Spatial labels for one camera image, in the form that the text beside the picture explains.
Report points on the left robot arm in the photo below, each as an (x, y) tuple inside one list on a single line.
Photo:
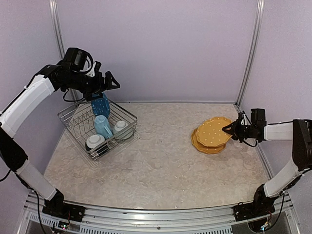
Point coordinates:
[(43, 84)]

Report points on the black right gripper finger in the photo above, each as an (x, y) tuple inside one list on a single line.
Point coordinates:
[(227, 135), (229, 126)]

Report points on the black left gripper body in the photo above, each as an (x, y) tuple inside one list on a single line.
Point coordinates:
[(89, 86)]

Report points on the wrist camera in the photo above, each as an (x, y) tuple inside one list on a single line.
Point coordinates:
[(80, 61), (257, 118)]

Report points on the light blue mug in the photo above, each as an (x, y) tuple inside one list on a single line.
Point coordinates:
[(102, 126)]

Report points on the dark teal white bowl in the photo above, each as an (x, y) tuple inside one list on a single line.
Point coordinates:
[(95, 146)]

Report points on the right aluminium frame post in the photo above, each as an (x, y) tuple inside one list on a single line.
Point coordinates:
[(252, 51)]

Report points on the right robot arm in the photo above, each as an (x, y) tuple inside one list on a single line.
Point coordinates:
[(291, 141)]

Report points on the blue dotted plate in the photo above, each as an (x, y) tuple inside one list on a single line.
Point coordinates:
[(100, 105)]

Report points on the yellow dotted plate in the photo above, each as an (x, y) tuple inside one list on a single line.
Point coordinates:
[(209, 133), (204, 149)]

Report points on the front aluminium rail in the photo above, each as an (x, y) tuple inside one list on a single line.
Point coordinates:
[(106, 220)]

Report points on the aluminium frame post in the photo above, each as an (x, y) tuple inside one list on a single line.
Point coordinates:
[(56, 27), (252, 51)]

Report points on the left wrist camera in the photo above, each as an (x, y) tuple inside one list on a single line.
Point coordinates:
[(80, 61)]

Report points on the left aluminium frame post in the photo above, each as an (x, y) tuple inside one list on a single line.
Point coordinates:
[(56, 27)]

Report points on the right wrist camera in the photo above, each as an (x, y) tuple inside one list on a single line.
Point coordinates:
[(257, 118)]

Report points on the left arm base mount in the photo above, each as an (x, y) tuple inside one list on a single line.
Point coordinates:
[(63, 209)]

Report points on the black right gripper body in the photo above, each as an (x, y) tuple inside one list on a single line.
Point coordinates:
[(244, 132)]

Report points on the metal wire dish rack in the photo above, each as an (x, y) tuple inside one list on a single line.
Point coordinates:
[(79, 118)]

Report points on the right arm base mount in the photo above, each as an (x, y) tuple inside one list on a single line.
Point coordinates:
[(261, 205)]

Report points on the small pale ribbed cup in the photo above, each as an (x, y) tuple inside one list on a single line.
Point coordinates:
[(119, 130)]

